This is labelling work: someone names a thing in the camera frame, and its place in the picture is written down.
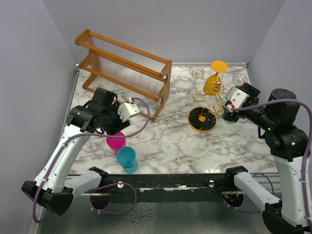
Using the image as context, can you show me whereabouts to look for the pink plastic wine glass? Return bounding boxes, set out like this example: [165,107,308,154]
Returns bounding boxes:
[106,137,126,155]

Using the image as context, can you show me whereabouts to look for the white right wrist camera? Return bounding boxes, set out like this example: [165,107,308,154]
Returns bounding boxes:
[225,87,249,111]

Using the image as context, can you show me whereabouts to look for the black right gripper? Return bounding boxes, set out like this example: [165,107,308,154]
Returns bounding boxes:
[222,81,275,129]

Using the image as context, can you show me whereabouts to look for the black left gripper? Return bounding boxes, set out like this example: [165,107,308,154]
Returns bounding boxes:
[102,102,131,136]

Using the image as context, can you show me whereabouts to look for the wooden two-tier shelf rack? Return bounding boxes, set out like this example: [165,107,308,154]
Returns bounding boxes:
[75,29,172,121]

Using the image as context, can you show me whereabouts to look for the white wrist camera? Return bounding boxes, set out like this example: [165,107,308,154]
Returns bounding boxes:
[225,87,249,111]
[117,97,140,122]

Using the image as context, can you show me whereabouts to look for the green plastic wine glass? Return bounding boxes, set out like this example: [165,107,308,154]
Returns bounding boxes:
[222,117,239,124]

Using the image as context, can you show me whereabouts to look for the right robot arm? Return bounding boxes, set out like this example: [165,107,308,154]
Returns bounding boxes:
[222,83,312,234]

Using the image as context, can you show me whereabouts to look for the clear wine glass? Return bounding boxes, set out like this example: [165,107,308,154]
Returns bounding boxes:
[186,66,205,101]
[232,74,247,86]

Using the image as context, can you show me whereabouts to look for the blue plastic wine glass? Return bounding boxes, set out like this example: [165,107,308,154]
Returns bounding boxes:
[116,146,138,174]

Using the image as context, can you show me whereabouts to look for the gold wire wine glass rack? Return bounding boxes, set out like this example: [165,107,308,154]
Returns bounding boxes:
[187,73,226,134]

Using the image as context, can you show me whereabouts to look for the yellow plastic wine glass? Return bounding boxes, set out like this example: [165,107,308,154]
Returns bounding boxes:
[203,60,228,96]

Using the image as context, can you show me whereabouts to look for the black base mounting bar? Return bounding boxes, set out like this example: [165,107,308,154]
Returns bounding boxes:
[85,172,238,203]

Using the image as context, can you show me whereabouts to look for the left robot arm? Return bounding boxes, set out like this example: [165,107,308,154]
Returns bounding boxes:
[21,88,130,215]

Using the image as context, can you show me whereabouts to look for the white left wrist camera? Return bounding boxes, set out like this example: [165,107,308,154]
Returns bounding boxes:
[117,97,140,122]

